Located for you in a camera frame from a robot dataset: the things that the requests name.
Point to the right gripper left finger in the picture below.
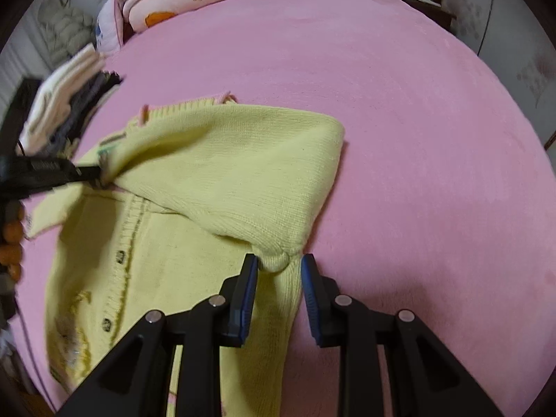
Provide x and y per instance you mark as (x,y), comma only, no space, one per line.
(135,376)

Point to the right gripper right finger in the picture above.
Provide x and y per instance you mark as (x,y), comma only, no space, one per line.
(388,361)

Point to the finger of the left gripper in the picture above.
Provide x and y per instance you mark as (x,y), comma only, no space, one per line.
(85,174)

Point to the yellow striped knit cardigan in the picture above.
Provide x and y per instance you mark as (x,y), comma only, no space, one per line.
(188,190)

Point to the orange gloved left hand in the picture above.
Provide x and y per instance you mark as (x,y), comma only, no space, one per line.
(12,253)

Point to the white folded fleece garment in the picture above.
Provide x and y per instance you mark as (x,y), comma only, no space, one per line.
(51,105)

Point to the grey folded garment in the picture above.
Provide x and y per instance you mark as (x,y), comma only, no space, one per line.
(67,136)

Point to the black folded garment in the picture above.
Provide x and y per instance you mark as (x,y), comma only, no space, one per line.
(92,91)

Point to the pink bed sheet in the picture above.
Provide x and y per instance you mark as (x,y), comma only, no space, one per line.
(444,202)

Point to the white cartoon pillow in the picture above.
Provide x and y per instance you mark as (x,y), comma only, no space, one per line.
(109,28)

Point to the olive puffer jacket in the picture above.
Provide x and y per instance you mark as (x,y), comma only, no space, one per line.
(66,29)

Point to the dark wooden nightstand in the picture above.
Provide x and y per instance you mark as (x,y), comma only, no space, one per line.
(440,16)

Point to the floral sliding wardrobe door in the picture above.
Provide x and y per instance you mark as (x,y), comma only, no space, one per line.
(506,36)

